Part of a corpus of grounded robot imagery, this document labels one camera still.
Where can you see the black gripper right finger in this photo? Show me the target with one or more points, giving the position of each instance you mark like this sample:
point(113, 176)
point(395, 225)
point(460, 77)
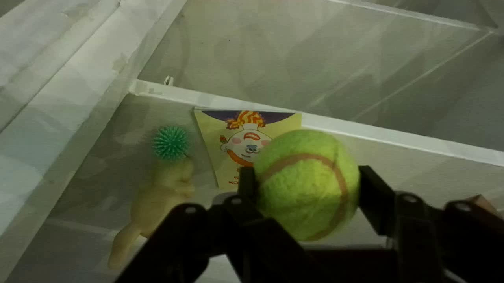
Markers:
point(460, 242)

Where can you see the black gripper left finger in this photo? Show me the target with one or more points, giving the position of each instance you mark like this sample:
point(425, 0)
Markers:
point(256, 247)

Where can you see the yellow-green tennis ball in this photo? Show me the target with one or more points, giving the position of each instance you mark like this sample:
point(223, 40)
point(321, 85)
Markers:
point(307, 183)

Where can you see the green spiky ball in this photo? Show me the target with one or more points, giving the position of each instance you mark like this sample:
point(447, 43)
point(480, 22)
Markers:
point(170, 143)

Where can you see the white wooden cupboard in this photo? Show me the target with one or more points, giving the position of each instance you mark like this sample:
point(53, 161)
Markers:
point(85, 82)

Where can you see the yellow rubber bunny toy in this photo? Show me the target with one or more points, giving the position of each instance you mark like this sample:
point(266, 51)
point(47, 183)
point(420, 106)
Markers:
point(167, 186)

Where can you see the clown picture card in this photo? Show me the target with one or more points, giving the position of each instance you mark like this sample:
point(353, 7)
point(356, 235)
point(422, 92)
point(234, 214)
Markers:
point(234, 137)

